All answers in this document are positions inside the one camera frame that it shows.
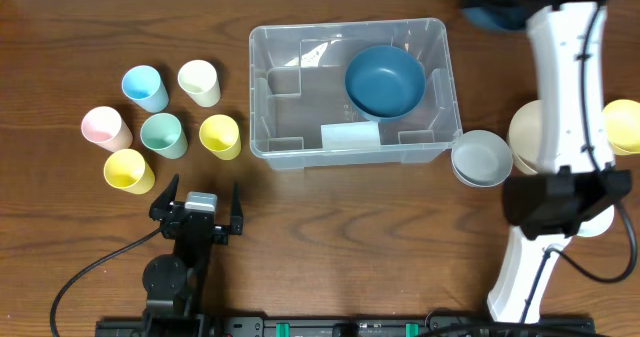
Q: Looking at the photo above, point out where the dark blue bowl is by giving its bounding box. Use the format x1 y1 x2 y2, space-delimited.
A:
344 45 427 122
462 7 527 32

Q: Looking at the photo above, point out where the pink plastic cup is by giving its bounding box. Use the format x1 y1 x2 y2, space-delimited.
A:
81 106 133 152

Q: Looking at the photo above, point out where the yellow small bowl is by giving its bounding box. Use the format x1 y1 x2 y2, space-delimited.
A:
603 99 640 155

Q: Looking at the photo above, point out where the yellow plastic cup near bin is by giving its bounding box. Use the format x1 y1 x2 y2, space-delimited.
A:
199 114 241 160

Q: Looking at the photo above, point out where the yellow plastic cup front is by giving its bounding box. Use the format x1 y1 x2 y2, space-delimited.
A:
103 149 155 195

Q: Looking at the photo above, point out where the grey small bowl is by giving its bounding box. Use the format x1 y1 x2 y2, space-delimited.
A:
451 130 513 188

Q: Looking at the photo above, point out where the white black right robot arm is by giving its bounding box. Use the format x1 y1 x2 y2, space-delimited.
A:
461 0 638 326

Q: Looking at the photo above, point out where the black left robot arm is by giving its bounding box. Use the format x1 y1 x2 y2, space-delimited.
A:
140 176 244 337

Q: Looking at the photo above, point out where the blue plastic cup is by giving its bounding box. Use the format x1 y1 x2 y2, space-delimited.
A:
121 65 169 113

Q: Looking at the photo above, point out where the beige bowl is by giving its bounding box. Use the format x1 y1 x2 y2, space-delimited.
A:
507 100 542 175

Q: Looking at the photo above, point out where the clear plastic storage bin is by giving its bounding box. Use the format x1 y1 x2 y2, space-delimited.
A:
249 18 463 170

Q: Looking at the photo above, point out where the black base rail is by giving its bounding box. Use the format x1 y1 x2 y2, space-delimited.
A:
95 314 596 337

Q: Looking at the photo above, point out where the green plastic cup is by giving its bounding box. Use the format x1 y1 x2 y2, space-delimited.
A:
140 113 188 159

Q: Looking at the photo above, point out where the white small bowl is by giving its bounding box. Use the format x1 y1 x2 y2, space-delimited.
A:
577 206 615 238

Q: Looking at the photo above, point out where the cream plastic cup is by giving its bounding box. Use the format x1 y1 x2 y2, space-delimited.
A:
177 60 221 107

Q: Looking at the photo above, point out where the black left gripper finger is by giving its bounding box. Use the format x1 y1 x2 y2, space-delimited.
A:
230 183 244 235
149 174 179 222

